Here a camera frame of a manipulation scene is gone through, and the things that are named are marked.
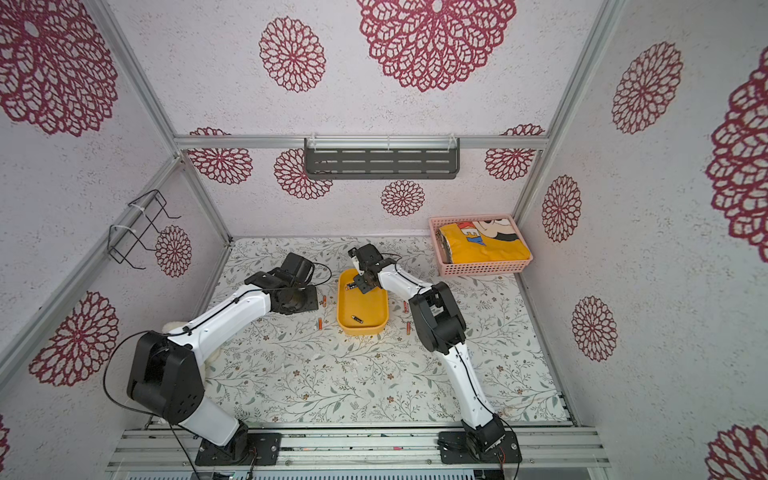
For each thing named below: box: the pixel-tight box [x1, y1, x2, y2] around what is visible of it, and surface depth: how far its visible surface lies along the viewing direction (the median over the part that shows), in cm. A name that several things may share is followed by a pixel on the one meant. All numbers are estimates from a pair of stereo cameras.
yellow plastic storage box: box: [336, 269, 389, 336], surface depth 100 cm
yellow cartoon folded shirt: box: [439, 218, 531, 264], surface depth 111 cm
